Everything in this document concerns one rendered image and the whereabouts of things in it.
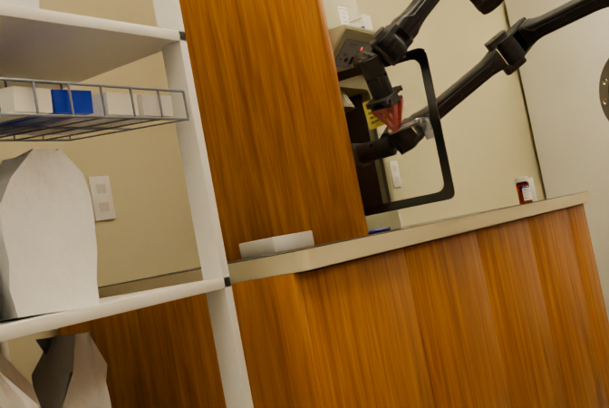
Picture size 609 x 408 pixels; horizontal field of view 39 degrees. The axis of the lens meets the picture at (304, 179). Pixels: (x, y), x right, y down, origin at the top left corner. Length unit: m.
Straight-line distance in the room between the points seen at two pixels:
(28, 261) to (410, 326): 0.97
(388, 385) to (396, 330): 0.13
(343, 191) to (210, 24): 0.64
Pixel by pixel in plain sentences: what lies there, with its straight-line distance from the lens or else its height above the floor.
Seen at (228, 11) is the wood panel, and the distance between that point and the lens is 2.47.
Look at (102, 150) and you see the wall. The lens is 2.28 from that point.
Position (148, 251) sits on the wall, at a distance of 2.33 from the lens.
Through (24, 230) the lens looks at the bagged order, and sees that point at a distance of 1.30.
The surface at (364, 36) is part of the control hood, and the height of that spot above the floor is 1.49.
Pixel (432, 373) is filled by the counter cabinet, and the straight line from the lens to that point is 2.06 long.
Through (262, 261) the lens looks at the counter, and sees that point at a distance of 1.64.
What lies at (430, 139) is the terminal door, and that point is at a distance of 2.22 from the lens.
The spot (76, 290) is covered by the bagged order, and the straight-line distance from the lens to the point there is 1.32.
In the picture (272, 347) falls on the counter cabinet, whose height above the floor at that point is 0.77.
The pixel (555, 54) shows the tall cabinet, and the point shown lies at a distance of 5.36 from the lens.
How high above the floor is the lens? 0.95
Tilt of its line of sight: 4 degrees up
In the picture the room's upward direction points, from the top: 11 degrees counter-clockwise
